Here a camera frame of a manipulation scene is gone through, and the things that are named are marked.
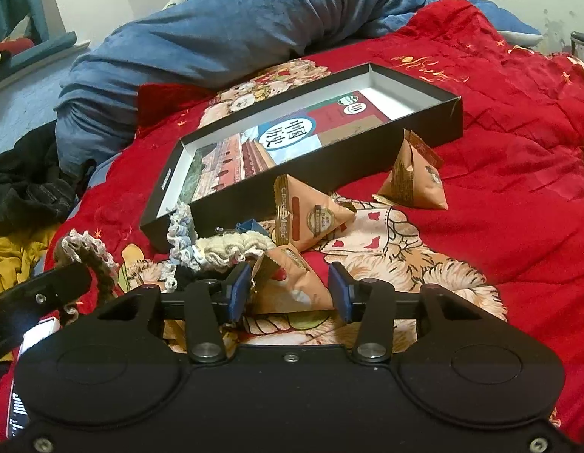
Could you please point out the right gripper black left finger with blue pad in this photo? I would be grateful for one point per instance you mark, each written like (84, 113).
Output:
(210, 304)

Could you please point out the black clothing pile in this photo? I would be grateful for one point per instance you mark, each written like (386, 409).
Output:
(34, 192)

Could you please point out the yellow cloth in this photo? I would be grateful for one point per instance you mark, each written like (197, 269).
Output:
(20, 252)

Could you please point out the blue binder clip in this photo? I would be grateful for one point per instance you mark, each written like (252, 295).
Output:
(251, 225)

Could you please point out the brown white crochet scrunchie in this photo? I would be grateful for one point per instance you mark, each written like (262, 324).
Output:
(91, 252)

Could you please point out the colourful printed card in box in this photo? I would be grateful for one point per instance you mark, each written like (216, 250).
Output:
(259, 148)

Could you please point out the brown triangular snack packet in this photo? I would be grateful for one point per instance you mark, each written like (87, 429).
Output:
(283, 282)

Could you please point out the blue plush blanket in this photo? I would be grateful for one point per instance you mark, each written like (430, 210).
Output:
(206, 43)

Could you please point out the black crochet scrunchie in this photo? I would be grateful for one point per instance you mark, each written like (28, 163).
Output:
(185, 276)

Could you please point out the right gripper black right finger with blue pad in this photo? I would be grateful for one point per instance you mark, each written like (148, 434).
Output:
(372, 303)

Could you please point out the black shallow cardboard box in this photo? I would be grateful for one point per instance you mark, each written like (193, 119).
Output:
(412, 104)

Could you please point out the brown triangular packet far right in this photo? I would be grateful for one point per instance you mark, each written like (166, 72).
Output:
(414, 180)

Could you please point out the brown triangular packet Choco Magic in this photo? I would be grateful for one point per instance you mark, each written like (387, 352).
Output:
(305, 215)

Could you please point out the red quilted bedspread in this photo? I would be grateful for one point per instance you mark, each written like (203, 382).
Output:
(512, 238)

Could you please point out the cream crochet scrunchie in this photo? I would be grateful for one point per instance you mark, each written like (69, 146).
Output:
(221, 251)

